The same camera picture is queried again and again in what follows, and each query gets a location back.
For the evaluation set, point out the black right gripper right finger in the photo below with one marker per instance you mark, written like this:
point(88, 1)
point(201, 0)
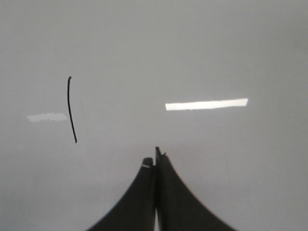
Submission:
point(177, 207)

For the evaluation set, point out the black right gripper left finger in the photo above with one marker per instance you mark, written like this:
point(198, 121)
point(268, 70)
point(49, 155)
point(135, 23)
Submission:
point(135, 211)

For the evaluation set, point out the white whiteboard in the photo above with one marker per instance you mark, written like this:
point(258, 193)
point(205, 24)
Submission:
point(220, 86)

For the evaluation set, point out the black drawn marker stroke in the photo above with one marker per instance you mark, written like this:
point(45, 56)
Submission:
point(69, 109)

